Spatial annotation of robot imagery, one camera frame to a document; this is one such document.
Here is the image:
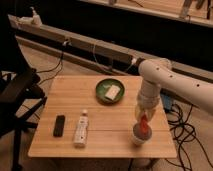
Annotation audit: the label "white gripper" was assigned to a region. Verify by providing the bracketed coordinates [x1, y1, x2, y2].
[135, 95, 158, 121]

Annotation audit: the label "red pepper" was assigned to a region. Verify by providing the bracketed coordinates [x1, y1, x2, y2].
[140, 115, 148, 134]

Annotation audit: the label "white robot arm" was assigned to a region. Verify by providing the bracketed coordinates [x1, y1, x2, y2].
[137, 58, 213, 115]

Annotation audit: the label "blue box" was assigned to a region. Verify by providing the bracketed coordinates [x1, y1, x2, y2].
[161, 94, 172, 112]

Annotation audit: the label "white sponge block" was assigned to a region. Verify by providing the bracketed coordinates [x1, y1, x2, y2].
[105, 85, 120, 100]

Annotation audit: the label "green plate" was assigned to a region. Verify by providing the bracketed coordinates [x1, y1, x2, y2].
[95, 78, 125, 104]

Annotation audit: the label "wooden table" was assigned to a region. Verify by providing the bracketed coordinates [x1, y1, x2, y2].
[28, 76, 177, 158]

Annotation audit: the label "white plastic bottle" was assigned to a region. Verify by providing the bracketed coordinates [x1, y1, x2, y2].
[73, 109, 89, 148]

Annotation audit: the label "black rectangular remote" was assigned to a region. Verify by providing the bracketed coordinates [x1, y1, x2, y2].
[53, 115, 65, 137]

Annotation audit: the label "black chair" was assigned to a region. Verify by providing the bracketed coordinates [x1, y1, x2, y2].
[0, 69, 47, 171]

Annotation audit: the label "white spray bottle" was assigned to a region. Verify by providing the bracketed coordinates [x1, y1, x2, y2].
[19, 7, 42, 27]

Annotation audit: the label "black floor cables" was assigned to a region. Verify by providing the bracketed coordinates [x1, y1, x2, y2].
[164, 103, 213, 171]

